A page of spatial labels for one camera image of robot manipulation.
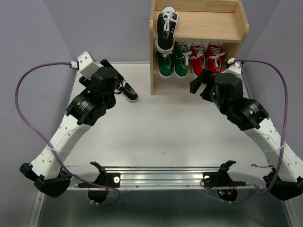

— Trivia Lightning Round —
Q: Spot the red sneaker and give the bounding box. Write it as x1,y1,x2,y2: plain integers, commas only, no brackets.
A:
207,42,225,74
190,41,206,78

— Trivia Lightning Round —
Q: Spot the black sneaker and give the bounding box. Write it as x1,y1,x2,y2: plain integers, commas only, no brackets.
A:
156,6,180,53
115,80,138,103

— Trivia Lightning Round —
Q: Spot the green sneaker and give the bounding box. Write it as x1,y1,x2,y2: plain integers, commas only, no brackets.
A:
174,41,191,78
157,51,173,79

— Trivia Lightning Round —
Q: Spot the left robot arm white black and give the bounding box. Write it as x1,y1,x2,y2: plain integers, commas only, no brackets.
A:
15,60,120,198

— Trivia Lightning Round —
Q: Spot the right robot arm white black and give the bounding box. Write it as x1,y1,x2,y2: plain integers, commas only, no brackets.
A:
190,69,303,201

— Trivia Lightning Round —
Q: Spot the wooden shoe shelf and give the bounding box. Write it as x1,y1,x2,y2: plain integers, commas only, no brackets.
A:
149,0,249,95

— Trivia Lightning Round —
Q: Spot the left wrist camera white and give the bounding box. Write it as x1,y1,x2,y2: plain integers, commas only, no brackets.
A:
77,52,99,80

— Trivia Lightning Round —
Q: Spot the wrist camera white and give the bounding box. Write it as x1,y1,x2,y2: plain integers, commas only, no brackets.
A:
77,52,99,80
223,58,241,78

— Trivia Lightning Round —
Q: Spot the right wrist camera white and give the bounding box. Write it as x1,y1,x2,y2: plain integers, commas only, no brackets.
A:
223,58,241,78

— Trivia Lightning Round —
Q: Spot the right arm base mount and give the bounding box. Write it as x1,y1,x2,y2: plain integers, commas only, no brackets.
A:
200,160,247,202

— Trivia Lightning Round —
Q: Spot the aluminium rail front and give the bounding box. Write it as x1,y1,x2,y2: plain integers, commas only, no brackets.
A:
73,165,261,190

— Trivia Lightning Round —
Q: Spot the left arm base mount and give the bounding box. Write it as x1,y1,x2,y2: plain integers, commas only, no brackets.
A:
76,161,121,206

